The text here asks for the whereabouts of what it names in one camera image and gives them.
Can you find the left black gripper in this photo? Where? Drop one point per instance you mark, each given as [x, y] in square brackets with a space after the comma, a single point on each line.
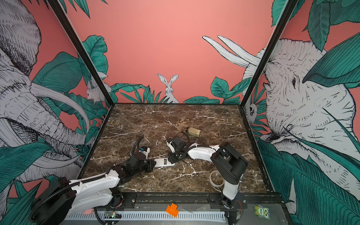
[149, 163]

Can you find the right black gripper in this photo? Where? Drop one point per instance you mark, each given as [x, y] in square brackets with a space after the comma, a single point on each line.
[171, 159]

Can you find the white red remote control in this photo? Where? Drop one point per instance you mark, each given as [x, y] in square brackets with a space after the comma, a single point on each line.
[163, 162]

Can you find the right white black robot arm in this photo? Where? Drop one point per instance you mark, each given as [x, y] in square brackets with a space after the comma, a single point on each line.
[229, 162]

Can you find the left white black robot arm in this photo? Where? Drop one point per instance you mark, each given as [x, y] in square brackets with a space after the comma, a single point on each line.
[66, 197]

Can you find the clear tape roll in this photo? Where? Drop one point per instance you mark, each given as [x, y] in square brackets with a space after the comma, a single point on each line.
[216, 179]

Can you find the orange toy brick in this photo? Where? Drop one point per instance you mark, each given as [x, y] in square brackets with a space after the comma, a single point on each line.
[172, 210]

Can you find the small green circuit board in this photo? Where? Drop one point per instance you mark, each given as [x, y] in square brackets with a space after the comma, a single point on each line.
[112, 215]

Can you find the green owl toy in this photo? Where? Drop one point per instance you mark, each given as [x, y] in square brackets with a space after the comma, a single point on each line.
[262, 212]

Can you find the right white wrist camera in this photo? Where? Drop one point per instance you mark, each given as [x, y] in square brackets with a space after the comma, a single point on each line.
[171, 146]

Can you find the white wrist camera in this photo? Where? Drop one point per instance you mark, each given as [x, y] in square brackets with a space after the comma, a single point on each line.
[145, 150]
[171, 146]

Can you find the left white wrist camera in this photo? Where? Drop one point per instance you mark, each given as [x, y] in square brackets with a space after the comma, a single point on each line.
[145, 150]

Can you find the white slotted cable duct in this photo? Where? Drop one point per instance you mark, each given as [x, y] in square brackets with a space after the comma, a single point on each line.
[213, 216]

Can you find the black front mounting rail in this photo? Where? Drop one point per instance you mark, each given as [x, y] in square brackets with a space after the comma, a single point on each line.
[215, 200]

